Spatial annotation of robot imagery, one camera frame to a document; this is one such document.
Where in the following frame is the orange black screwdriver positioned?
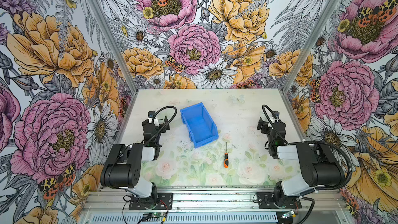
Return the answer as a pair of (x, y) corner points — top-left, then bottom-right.
(223, 143), (229, 168)

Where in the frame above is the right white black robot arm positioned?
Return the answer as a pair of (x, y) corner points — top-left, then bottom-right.
(257, 117), (351, 208)

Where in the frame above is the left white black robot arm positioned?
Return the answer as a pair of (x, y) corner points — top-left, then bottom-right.
(100, 111), (170, 202)

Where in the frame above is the blue plastic storage bin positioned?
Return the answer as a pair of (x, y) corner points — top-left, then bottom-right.
(180, 103), (219, 148)

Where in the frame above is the right green circuit board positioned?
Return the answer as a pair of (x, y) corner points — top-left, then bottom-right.
(282, 210), (296, 218)

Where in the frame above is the green circuit board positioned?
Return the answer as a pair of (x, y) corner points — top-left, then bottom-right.
(140, 213), (167, 224)
(282, 210), (296, 218)

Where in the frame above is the left green circuit board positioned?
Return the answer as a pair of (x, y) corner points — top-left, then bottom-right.
(140, 213), (167, 224)

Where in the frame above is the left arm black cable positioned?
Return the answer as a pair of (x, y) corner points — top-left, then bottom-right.
(140, 105), (178, 145)

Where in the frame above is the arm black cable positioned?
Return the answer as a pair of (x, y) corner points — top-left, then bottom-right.
(140, 105), (178, 145)
(262, 104), (353, 191)

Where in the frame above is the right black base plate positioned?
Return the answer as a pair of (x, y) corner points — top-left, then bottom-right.
(255, 191), (302, 209)

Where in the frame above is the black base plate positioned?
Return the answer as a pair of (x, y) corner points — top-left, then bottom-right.
(255, 191), (302, 209)
(129, 193), (174, 211)

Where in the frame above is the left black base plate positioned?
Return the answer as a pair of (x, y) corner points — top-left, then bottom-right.
(129, 193), (174, 211)

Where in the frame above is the aluminium front rail frame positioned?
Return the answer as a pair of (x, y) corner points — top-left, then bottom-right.
(82, 186), (346, 214)

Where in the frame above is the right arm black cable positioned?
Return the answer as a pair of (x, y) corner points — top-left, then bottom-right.
(262, 104), (353, 191)

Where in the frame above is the white slotted cable duct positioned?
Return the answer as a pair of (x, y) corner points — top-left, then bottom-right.
(86, 212), (278, 224)

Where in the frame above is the left aluminium corner post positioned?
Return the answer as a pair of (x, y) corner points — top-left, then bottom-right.
(87, 0), (138, 96)

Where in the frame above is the aluminium corner post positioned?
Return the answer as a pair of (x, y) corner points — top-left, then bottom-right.
(281, 0), (341, 94)
(87, 0), (138, 96)

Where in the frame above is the right aluminium corner post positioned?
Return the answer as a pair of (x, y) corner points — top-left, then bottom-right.
(281, 0), (341, 94)

